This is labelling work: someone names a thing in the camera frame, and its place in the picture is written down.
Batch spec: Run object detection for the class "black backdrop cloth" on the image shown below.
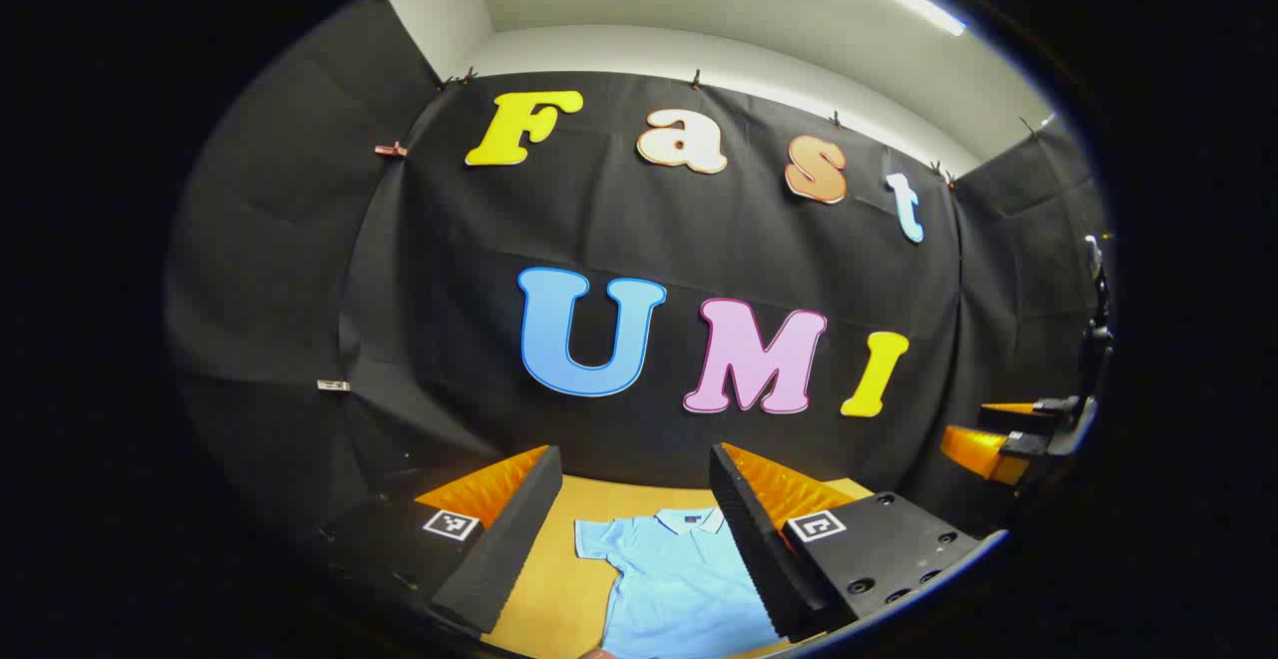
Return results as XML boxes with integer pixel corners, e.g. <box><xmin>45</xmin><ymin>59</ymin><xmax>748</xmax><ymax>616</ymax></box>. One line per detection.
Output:
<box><xmin>165</xmin><ymin>0</ymin><xmax>1114</xmax><ymax>580</ymax></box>

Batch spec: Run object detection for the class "light blue T-shirt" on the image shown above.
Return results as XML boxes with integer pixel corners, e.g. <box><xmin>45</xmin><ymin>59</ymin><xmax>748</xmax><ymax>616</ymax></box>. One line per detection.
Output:
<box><xmin>574</xmin><ymin>507</ymin><xmax>785</xmax><ymax>659</ymax></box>

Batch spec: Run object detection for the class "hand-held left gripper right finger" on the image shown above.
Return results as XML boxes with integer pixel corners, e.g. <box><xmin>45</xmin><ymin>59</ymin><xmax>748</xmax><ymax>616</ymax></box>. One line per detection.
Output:
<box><xmin>709</xmin><ymin>442</ymin><xmax>1007</xmax><ymax>643</ymax></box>

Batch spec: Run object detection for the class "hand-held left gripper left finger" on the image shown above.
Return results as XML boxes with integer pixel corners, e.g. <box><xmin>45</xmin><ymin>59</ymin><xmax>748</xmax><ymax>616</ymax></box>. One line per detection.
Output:
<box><xmin>300</xmin><ymin>444</ymin><xmax>565</xmax><ymax>637</ymax></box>

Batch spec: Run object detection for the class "row of small dark clips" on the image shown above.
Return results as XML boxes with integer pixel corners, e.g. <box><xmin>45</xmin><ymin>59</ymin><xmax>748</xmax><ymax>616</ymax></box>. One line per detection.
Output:
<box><xmin>374</xmin><ymin>0</ymin><xmax>1049</xmax><ymax>189</ymax></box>

